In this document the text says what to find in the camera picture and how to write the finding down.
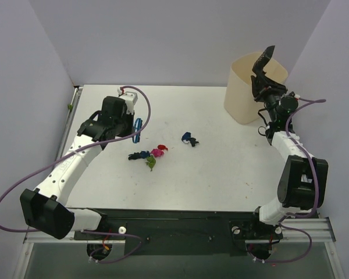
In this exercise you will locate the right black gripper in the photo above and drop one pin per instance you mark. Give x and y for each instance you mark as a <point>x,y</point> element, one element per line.
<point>267,88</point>

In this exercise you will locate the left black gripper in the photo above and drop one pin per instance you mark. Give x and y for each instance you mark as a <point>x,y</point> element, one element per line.
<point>128,125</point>

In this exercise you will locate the blue hand brush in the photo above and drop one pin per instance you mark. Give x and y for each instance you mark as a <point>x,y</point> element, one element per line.
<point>137,126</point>

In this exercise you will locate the black paper scrap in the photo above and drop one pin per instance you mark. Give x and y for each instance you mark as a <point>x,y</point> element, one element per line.
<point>134,156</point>
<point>193,142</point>

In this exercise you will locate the pink paper scrap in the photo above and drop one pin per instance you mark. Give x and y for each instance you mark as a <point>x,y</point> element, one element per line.
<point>157,153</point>

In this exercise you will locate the red paper scrap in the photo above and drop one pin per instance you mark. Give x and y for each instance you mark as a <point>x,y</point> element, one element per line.
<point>162,147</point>

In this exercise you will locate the green paper scrap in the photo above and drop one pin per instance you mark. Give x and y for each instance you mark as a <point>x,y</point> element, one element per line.
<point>151,162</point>

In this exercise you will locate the dark blue paper scrap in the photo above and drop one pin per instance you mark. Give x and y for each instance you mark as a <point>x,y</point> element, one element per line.
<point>186,136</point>

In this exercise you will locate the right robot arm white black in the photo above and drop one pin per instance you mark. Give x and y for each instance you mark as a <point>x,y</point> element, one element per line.
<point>301,188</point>

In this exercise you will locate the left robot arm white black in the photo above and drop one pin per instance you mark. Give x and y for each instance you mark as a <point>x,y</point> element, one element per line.
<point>75,168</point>

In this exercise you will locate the cream plastic waste bin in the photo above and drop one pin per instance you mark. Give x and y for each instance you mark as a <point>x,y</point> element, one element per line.
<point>239,101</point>

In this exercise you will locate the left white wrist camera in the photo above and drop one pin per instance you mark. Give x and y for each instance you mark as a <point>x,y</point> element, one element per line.
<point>130,99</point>

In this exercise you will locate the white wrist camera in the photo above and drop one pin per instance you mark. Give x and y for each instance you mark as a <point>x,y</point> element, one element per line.
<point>293,95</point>
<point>130,99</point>

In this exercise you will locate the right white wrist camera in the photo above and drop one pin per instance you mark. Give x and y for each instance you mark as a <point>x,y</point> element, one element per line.
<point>293,95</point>

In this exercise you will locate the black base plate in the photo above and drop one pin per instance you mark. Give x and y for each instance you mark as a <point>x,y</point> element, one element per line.
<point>161,232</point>

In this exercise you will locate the aluminium frame rail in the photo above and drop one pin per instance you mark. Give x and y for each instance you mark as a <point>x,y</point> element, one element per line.
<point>291,230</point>

